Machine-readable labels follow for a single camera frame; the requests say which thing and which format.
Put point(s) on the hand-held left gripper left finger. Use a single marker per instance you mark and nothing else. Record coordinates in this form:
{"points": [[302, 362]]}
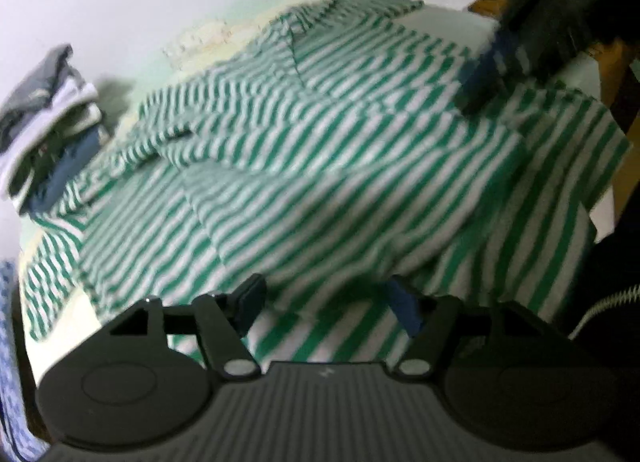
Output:
{"points": [[252, 296]]}

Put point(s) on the green white striped garment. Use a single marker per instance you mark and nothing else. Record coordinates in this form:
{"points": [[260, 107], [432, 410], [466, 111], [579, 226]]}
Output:
{"points": [[325, 142]]}

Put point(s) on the yellow green printed blanket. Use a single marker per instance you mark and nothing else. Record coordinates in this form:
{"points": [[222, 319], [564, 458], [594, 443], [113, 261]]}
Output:
{"points": [[200, 47]]}

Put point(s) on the blue patterned cloth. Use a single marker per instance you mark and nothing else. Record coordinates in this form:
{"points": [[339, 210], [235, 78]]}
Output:
{"points": [[10, 367]]}

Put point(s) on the person's dark clothing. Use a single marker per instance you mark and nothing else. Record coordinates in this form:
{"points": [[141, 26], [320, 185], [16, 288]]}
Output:
{"points": [[617, 262]]}

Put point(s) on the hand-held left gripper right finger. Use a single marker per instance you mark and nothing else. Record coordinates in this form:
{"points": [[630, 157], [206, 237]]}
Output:
{"points": [[406, 308]]}

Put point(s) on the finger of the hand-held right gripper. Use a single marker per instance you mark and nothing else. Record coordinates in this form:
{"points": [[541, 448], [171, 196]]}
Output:
{"points": [[482, 79]]}

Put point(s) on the stack of folded clothes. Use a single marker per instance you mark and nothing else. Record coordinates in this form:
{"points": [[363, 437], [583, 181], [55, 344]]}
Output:
{"points": [[45, 117]]}

